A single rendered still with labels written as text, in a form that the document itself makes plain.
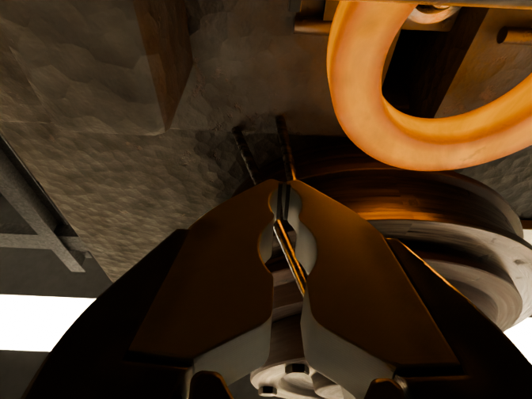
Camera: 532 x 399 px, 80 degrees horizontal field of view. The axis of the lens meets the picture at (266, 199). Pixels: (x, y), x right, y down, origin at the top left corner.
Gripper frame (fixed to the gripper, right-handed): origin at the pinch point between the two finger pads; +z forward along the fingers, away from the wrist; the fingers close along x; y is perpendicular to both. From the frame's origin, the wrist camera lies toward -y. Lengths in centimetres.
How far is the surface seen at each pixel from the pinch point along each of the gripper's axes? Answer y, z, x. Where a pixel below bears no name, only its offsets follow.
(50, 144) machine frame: 11.0, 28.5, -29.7
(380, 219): 9.6, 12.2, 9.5
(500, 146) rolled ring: 2.5, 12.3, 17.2
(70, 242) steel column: 338, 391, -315
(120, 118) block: 0.3, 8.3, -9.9
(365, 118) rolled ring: 0.6, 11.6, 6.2
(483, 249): 13.4, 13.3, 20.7
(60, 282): 556, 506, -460
